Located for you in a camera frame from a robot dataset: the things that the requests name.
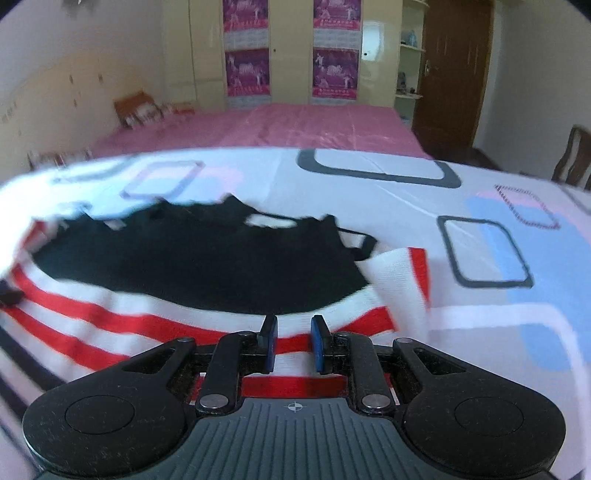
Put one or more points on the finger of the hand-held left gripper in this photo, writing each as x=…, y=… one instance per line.
x=10, y=294

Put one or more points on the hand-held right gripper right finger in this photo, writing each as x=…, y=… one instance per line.
x=318, y=345

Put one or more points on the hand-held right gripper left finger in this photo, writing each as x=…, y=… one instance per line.
x=268, y=344

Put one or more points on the striped cartoon print sweater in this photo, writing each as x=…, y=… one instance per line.
x=184, y=263

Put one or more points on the patterned white pillow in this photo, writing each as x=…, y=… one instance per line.
x=60, y=158

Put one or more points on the square pattern bedsheet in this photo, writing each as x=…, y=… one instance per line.
x=392, y=207

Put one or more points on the cream rounded headboard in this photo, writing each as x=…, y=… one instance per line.
x=69, y=101

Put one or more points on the pink bed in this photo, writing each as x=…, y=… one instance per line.
x=300, y=127

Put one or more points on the plaid pillow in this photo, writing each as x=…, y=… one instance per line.
x=147, y=115

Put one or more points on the orange cat cushion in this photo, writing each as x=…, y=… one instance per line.
x=131, y=104

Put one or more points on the cream glossy wardrobe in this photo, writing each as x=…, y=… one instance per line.
x=291, y=55

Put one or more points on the cream corner shelf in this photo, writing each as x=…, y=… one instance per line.
x=410, y=55

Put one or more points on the brown wooden door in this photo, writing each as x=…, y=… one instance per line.
x=455, y=69

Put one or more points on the brown wooden chair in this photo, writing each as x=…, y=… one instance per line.
x=575, y=157

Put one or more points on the purple wall poster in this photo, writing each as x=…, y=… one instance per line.
x=336, y=16
x=335, y=71
x=244, y=18
x=247, y=71

